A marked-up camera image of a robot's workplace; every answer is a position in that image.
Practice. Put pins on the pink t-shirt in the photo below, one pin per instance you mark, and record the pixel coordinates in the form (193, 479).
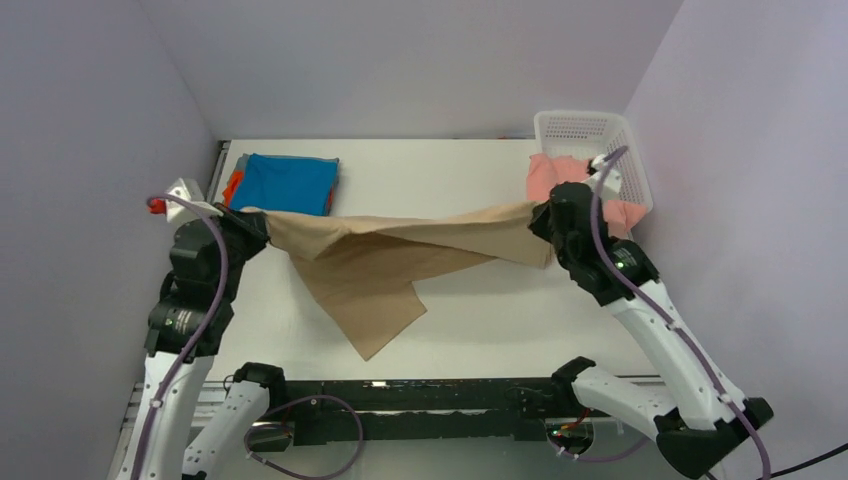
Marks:
(546, 172)

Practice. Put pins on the beige t-shirt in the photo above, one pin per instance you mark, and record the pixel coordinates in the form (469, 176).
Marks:
(361, 269)

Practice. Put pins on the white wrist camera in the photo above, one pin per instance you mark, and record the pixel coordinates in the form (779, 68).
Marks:
(604, 181)
(183, 202)

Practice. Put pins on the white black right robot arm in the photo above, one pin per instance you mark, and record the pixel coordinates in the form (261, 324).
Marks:
(703, 417)

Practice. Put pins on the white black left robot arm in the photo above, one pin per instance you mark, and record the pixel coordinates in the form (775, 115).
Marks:
(159, 448)

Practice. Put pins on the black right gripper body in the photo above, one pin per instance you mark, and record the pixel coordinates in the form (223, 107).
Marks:
(541, 225)

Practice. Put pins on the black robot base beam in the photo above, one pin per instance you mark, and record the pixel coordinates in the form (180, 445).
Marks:
(327, 411)

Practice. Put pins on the aluminium frame rails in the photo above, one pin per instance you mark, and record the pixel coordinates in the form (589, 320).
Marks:
(212, 395)

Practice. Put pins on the blue folded t-shirt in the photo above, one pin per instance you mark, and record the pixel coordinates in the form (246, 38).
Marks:
(283, 185)

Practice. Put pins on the white plastic laundry basket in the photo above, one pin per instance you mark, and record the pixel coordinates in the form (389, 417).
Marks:
(585, 134)

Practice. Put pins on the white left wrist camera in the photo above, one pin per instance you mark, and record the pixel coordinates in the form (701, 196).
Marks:
(183, 202)

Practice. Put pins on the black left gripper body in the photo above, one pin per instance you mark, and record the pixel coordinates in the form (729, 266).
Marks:
(243, 241)

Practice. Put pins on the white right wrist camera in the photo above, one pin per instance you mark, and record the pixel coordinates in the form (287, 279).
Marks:
(604, 181)

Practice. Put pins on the orange folded t-shirt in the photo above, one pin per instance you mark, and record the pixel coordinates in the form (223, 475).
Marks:
(237, 177)

